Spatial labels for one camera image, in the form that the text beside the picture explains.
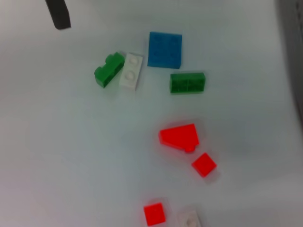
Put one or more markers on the red wedge toy brick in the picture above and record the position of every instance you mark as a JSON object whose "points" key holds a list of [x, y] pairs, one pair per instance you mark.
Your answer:
{"points": [[181, 137]]}

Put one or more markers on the white studded toy brick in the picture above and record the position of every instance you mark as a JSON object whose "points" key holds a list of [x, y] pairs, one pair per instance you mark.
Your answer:
{"points": [[131, 71]]}

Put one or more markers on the small red toy brick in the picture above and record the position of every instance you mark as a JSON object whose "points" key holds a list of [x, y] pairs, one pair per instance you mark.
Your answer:
{"points": [[154, 214], [204, 164]]}

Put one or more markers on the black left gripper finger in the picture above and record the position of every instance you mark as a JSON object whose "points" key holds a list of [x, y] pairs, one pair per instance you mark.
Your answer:
{"points": [[59, 14]]}

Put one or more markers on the green toy brick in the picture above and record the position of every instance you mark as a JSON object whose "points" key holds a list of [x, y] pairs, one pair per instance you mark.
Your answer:
{"points": [[109, 69], [187, 83]]}

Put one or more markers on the white toy plate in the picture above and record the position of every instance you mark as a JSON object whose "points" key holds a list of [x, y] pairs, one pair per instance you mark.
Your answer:
{"points": [[189, 217]]}

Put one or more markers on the blue toy brick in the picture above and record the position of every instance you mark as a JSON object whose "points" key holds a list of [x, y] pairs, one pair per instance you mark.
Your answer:
{"points": [[165, 50]]}

